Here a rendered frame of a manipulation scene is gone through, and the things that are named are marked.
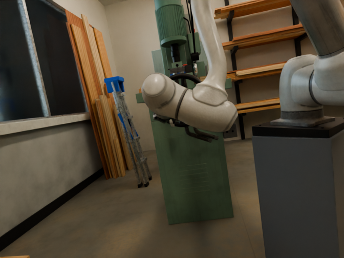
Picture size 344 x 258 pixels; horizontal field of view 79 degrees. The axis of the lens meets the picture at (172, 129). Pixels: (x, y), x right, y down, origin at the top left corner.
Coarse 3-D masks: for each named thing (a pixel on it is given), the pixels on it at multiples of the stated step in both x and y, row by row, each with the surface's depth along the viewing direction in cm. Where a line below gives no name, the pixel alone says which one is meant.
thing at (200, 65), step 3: (198, 63) 158; (201, 63) 157; (204, 63) 159; (192, 66) 158; (198, 66) 158; (201, 66) 158; (204, 66) 158; (192, 69) 160; (198, 69) 158; (201, 69) 158; (204, 69) 158; (198, 72) 158; (201, 72) 158; (204, 72) 158; (198, 75) 159; (201, 75) 158; (204, 75) 158
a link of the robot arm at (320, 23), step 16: (304, 0) 58; (320, 0) 57; (336, 0) 57; (304, 16) 61; (320, 16) 59; (336, 16) 58; (320, 32) 61; (336, 32) 60; (320, 48) 65; (336, 48) 62; (320, 64) 67; (336, 64) 62; (320, 80) 70; (336, 80) 65; (320, 96) 74; (336, 96) 69
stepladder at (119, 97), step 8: (104, 80) 210; (112, 80) 208; (120, 80) 213; (112, 88) 209; (120, 88) 223; (120, 96) 220; (120, 104) 210; (120, 112) 213; (128, 112) 227; (120, 120) 212; (128, 120) 230; (128, 128) 213; (128, 136) 212; (136, 136) 228; (128, 144) 214; (136, 152) 215; (144, 160) 223; (136, 168) 218; (136, 176) 218; (144, 176) 217; (144, 184) 216
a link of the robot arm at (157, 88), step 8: (144, 80) 60; (152, 80) 58; (160, 80) 58; (168, 80) 58; (144, 88) 58; (152, 88) 57; (160, 88) 57; (168, 88) 58; (176, 88) 61; (184, 88) 63; (144, 96) 59; (152, 96) 57; (160, 96) 57; (168, 96) 59; (176, 96) 60; (152, 104) 60; (160, 104) 60; (168, 104) 61; (176, 104) 60; (160, 112) 64; (168, 112) 62; (176, 112) 61
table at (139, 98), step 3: (228, 78) 127; (228, 81) 127; (195, 84) 129; (225, 84) 128; (228, 84) 128; (231, 84) 128; (225, 87) 128; (228, 87) 128; (231, 87) 128; (138, 93) 132; (141, 93) 132; (138, 96) 132; (141, 96) 132; (138, 99) 132; (141, 99) 132; (138, 102) 132; (141, 102) 133; (144, 102) 145
